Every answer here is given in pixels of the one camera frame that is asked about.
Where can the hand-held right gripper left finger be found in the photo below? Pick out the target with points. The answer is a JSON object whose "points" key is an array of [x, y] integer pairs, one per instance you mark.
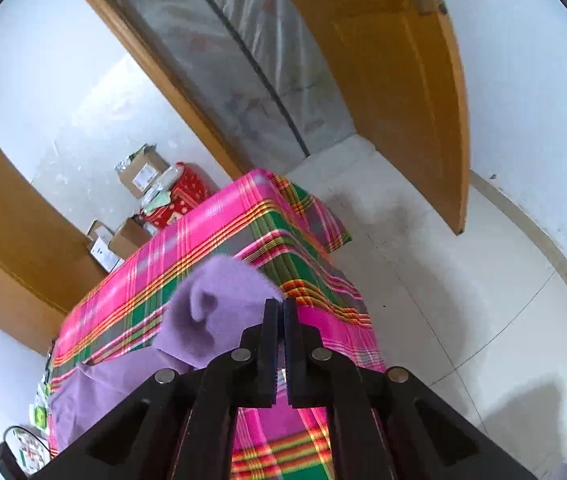
{"points": [[268, 360]]}

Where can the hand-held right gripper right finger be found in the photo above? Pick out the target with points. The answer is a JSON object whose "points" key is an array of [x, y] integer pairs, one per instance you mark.
{"points": [[293, 360]]}

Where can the purple fleece sweater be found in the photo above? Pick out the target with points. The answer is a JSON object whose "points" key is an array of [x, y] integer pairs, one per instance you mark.
{"points": [[223, 300]]}

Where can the green tissue pack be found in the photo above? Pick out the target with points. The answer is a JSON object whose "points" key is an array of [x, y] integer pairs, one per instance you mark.
{"points": [[39, 415]]}

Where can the pink green plaid bed sheet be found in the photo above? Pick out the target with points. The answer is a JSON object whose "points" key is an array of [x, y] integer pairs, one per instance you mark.
{"points": [[263, 220]]}

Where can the pile of wrapped parcels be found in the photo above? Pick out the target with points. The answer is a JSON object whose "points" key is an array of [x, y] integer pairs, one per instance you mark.
{"points": [[183, 200]]}

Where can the small brown cardboard box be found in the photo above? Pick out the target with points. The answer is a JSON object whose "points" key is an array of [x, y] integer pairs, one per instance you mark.
{"points": [[131, 237]]}

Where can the white cardboard box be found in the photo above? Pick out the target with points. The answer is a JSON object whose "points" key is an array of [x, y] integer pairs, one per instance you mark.
{"points": [[103, 250]]}

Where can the wooden wardrobe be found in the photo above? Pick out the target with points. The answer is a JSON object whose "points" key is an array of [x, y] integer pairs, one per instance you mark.
{"points": [[8, 240]]}

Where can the brown labelled cardboard box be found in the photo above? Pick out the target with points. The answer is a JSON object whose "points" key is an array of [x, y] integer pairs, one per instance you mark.
{"points": [[143, 172]]}

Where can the wooden door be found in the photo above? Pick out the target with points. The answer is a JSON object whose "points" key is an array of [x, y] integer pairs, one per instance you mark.
{"points": [[393, 100]]}

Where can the clear plastic door curtain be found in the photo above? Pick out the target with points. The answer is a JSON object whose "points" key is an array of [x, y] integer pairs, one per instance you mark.
{"points": [[238, 50]]}

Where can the wooden door frame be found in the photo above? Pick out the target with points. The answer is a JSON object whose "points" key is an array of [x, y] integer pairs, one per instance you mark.
{"points": [[153, 70]]}

